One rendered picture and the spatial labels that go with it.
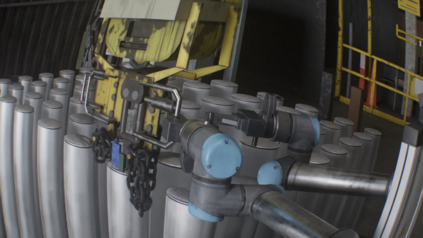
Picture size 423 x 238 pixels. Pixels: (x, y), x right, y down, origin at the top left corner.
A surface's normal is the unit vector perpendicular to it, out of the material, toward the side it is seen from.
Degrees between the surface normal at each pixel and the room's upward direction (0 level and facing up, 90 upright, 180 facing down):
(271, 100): 67
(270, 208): 58
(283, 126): 77
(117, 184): 90
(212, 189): 90
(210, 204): 90
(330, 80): 90
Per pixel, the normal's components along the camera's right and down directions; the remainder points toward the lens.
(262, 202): -0.71, -0.60
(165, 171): -0.33, 0.13
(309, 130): 0.24, 0.07
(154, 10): -0.53, 0.08
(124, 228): -0.02, 0.19
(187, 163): 0.37, 0.25
